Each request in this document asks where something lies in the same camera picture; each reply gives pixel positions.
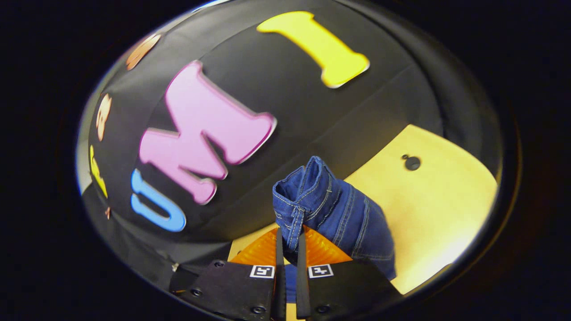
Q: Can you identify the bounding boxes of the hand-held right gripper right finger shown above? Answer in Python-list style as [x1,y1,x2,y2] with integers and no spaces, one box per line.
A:
[295,226,403,321]

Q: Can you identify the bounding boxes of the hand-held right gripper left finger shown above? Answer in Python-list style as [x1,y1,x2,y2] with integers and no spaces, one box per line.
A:
[178,227,287,321]

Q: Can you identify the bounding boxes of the blue denim jeans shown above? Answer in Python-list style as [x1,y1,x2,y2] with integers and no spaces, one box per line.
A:
[272,156,397,305]

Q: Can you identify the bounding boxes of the black round table grommet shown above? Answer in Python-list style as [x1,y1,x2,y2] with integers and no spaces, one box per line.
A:
[401,154,422,172]

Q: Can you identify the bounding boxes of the black backdrop cloth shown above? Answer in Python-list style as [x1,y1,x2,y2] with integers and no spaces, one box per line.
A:
[78,0,504,292]

